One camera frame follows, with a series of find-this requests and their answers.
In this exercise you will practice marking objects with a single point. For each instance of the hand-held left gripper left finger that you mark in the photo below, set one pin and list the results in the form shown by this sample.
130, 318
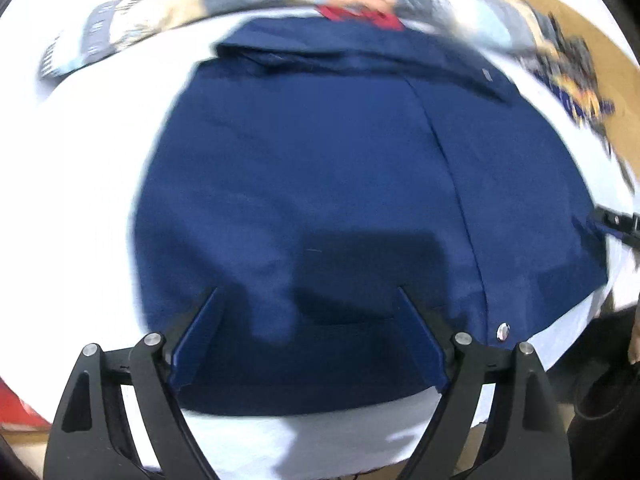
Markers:
192, 340

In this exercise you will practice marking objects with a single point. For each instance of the colourful patterned long pillow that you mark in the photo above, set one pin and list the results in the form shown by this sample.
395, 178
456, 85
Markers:
150, 15

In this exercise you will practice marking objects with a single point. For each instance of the navy blue jacket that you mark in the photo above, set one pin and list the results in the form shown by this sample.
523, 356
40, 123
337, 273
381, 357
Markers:
320, 170

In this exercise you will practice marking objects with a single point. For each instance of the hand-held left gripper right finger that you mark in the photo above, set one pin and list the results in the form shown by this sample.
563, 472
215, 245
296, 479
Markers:
422, 340

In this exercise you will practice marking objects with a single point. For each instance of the red cloth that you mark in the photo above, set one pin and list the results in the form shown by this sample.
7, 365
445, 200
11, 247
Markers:
360, 17

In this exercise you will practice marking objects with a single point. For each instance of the red box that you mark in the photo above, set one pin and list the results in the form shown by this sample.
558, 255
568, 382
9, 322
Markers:
17, 407

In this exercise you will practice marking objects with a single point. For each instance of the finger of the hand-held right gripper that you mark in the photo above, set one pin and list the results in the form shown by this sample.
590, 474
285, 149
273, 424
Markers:
617, 222

